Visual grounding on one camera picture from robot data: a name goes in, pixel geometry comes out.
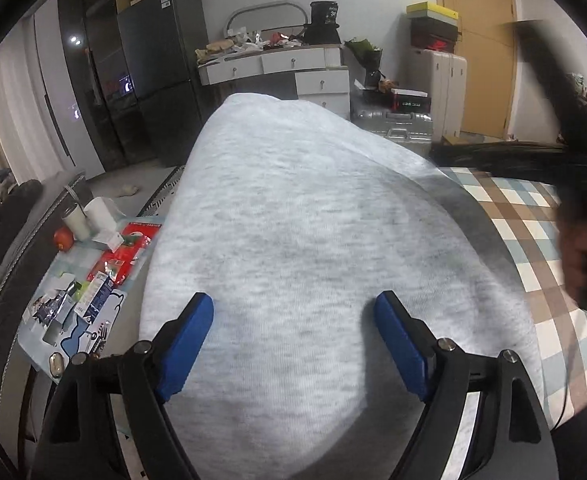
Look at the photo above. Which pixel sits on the silver suitcase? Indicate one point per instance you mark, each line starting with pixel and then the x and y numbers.
pixel 393 127

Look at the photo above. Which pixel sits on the white dressing desk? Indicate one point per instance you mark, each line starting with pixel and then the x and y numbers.
pixel 283 67

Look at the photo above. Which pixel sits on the stack of shoe boxes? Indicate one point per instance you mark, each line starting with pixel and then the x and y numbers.
pixel 433 25

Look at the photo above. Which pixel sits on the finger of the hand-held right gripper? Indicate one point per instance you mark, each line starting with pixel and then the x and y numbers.
pixel 498 160

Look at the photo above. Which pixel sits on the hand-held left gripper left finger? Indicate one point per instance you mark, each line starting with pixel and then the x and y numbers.
pixel 186 350

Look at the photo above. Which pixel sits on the red apple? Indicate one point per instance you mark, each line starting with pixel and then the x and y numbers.
pixel 63 238

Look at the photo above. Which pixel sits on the grey fridge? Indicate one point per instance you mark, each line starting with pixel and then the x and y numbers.
pixel 163 70

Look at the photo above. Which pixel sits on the bunch of keys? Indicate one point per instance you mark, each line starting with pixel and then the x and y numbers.
pixel 95 340

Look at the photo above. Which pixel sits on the white tumbler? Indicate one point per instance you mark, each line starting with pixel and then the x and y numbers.
pixel 76 222

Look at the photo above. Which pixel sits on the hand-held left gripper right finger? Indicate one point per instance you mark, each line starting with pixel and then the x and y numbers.
pixel 403 345

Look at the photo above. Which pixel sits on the dark glass cabinet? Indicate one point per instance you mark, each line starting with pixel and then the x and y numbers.
pixel 93 85

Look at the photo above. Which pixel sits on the white small cabinet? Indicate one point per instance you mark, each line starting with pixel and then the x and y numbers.
pixel 438 90

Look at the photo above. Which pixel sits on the person's right hand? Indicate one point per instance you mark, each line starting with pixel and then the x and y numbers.
pixel 586 260

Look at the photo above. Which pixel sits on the arched mirror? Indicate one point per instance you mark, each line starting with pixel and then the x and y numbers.
pixel 268 17

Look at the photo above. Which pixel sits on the light grey sweatshirt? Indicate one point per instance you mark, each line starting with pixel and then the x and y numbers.
pixel 313 260

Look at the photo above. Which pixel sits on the light blue table mat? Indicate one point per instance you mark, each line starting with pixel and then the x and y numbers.
pixel 73 260

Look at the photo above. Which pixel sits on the white paper roll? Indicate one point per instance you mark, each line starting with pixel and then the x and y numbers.
pixel 99 212

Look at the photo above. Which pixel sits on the red packet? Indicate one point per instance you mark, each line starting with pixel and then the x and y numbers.
pixel 123 255

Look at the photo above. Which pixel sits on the blue and white carton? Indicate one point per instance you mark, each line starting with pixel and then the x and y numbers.
pixel 95 292

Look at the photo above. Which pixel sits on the red and black box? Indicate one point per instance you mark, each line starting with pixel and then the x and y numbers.
pixel 411 102

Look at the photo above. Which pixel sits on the dark wrapped flower bouquet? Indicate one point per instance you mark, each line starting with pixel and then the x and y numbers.
pixel 368 57

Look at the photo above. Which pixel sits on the wooden door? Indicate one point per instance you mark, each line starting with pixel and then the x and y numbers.
pixel 478 50

